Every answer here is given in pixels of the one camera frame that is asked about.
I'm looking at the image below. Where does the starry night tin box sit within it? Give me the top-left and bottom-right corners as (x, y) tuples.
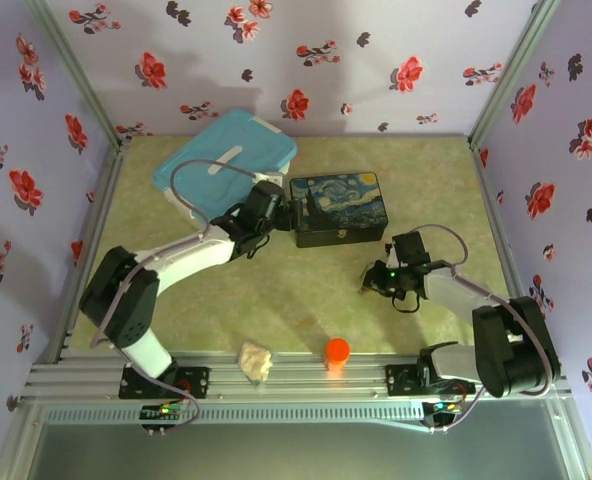
(288, 171), (393, 250)

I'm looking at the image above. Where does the blue lidded plastic storage box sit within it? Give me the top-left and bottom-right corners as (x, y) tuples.
(151, 108), (298, 229)

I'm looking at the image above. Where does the orange cylindrical container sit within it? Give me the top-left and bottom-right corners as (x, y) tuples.
(323, 337), (352, 375)

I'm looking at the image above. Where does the crumpled beige bag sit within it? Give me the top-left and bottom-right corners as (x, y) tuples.
(237, 341), (274, 387)

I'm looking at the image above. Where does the green circuit board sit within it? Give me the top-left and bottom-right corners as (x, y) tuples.
(422, 398), (465, 427)
(140, 403), (187, 427)

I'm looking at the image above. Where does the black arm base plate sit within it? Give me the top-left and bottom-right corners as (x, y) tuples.
(384, 363), (430, 399)
(118, 365), (211, 400)

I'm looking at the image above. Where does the aluminium frame rail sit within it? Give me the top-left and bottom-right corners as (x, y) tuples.
(24, 349), (575, 402)

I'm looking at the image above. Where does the perforated grey cable duct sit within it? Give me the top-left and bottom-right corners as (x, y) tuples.
(40, 403), (427, 427)

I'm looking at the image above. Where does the aluminium frame post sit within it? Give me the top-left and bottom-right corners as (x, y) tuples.
(24, 0), (126, 151)
(467, 0), (563, 151)

